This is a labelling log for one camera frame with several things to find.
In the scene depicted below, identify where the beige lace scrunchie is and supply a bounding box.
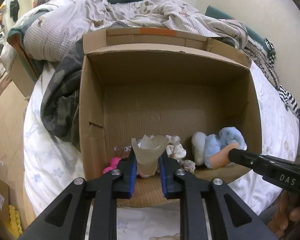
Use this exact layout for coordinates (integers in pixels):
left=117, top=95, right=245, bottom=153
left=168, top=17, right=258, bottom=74
left=165, top=135, right=196, bottom=174

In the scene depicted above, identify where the peach soft tube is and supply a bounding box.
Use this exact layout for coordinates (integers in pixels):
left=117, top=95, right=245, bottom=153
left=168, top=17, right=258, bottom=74
left=209, top=142, right=239, bottom=169

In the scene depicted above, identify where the person's right hand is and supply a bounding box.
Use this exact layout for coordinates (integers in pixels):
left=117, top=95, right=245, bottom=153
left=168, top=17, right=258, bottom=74
left=268, top=191, right=300, bottom=239

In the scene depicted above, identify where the cream satin scrunchie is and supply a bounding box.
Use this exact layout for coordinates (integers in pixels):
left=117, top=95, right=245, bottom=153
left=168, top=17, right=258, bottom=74
left=191, top=132, right=206, bottom=166

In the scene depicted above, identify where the light blue fluffy sock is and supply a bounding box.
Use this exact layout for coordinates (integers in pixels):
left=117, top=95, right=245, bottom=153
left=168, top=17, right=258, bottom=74
left=205, top=127, right=247, bottom=169

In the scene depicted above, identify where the brown cardboard box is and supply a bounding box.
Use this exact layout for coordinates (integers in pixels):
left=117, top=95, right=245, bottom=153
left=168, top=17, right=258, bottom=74
left=79, top=28, right=262, bottom=180

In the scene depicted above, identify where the dark camouflage garment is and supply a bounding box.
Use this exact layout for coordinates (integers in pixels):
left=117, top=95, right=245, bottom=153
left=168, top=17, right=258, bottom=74
left=40, top=39, right=84, bottom=150

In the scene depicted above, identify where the black white knitted blanket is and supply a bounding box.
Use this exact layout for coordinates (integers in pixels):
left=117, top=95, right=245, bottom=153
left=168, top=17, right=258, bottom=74
left=243, top=37, right=299, bottom=117

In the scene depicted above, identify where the yellow foam piece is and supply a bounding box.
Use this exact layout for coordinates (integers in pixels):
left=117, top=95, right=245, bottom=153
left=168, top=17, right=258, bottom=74
left=4, top=205, right=23, bottom=238

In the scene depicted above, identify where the beige patterned quilt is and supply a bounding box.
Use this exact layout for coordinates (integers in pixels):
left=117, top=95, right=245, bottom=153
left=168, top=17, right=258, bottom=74
left=7, top=0, right=248, bottom=62

